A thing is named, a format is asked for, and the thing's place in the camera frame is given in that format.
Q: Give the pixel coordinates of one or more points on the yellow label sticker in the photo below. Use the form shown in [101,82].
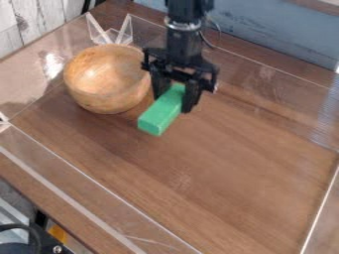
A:
[59,233]

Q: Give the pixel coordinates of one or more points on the brown wooden bowl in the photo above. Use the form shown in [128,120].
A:
[104,78]

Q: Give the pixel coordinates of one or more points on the clear acrylic barrier wall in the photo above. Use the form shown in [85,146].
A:
[239,180]

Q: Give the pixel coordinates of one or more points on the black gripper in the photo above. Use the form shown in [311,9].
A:
[165,70]

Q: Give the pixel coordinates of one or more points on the green rectangular block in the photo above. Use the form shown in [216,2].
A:
[160,114]

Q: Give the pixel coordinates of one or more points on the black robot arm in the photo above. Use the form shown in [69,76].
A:
[179,60]

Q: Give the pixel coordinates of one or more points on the black metal mount with screw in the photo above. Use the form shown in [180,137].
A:
[41,240]

